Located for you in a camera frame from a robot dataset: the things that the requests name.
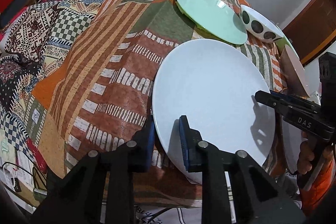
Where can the person's right forearm orange sleeve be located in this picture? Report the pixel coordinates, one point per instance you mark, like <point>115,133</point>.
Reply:
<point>323,187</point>

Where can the orange striped patchwork blanket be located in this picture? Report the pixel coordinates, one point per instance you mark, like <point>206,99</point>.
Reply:
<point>118,82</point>

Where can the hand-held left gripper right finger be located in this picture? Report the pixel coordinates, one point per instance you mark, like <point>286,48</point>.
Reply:
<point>183,140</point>

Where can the person's white printed shirt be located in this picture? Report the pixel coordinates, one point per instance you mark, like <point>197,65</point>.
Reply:
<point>162,216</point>

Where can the dark patterned checkered blanket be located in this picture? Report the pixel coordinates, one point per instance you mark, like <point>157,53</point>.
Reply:
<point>39,29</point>

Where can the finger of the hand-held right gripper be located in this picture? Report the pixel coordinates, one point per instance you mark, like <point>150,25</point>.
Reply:
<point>267,99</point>
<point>284,96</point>

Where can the brown wooden door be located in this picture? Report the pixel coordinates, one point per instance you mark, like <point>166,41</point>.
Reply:
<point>312,24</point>

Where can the white bowl with dark dots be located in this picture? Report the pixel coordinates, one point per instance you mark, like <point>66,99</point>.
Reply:
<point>252,22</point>

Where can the person's right hand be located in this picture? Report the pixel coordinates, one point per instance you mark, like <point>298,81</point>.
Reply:
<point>304,155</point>

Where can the mint green plate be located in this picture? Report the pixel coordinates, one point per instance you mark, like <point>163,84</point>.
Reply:
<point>210,14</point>

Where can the white box with stickers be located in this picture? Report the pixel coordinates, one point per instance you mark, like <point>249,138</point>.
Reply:
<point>317,96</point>

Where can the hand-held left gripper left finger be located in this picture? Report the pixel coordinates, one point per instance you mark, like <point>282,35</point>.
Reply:
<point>149,142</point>

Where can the large white plate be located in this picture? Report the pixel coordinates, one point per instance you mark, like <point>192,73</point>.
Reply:
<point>210,87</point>

